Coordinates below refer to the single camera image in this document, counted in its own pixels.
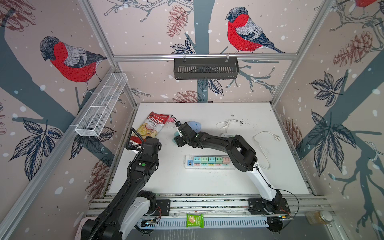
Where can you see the pink USB charger plug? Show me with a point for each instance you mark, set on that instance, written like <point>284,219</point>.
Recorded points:
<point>226,161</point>

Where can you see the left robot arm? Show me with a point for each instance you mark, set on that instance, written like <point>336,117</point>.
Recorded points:
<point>131,203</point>

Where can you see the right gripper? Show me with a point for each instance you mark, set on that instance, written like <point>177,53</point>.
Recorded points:
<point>179,140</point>

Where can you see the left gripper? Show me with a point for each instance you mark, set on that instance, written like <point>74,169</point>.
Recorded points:
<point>148,137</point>

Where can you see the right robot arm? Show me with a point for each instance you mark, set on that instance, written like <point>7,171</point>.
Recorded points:
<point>244,159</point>

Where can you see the white square power socket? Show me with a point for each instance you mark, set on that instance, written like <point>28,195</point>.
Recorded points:
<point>227,135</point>

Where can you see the black wall basket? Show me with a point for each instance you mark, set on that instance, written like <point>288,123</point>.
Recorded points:
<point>206,68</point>

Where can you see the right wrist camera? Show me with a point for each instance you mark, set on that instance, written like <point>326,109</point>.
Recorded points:
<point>178,124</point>

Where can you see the green snack packet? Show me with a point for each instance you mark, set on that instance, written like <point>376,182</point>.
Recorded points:
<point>195,221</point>

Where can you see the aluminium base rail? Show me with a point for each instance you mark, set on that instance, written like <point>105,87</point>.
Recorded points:
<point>227,211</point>

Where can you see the white wire wall basket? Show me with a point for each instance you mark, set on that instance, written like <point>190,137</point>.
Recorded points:
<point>96,116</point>

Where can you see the white multicolour power strip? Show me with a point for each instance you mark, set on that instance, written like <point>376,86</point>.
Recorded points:
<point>189,163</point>

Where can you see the teal charger plug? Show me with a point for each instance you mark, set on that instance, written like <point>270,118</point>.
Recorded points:
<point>175,140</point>
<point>212,160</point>
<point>197,160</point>

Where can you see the pink pig toy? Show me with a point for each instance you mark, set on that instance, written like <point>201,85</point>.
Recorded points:
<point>171,120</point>

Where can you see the blue square power socket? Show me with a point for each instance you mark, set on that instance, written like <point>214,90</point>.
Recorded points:
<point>196,126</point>

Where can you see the red chips bag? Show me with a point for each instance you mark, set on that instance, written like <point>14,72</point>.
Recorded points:
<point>150,128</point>

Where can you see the clear jar with lid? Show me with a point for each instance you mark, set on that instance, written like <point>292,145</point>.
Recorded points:
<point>319,217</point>

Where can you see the pink tray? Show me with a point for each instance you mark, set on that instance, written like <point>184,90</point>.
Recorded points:
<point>79,231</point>

